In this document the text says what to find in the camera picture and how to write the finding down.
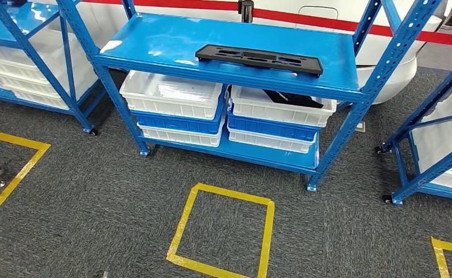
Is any black long plastic part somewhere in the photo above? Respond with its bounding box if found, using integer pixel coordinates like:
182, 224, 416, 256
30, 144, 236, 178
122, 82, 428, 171
262, 89, 325, 109

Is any black flat plastic part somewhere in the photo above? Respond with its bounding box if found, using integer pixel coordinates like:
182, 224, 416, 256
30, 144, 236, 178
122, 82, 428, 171
195, 43, 325, 78

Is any large blue shelf rack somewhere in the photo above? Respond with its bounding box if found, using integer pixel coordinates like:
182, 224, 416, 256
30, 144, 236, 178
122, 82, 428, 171
56, 0, 444, 193

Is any blue plastic bin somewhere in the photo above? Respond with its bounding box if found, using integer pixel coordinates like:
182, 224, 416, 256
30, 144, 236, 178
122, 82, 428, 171
227, 100, 321, 142
130, 90, 228, 136

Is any yellow floor tape square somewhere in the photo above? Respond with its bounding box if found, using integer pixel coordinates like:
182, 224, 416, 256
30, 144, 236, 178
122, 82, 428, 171
166, 182, 276, 278
0, 129, 52, 226

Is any red barrier belt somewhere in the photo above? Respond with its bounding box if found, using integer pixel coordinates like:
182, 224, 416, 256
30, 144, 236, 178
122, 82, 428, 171
81, 0, 452, 49

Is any white large curved panel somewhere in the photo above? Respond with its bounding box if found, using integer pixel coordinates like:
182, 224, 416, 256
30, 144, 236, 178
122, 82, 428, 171
38, 0, 452, 105

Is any blue wheeled rack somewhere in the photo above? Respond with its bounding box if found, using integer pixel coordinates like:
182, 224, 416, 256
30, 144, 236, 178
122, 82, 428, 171
374, 53, 452, 206

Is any black barrier post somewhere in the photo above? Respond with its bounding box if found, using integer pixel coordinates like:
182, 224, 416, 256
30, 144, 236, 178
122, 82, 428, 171
238, 0, 255, 24

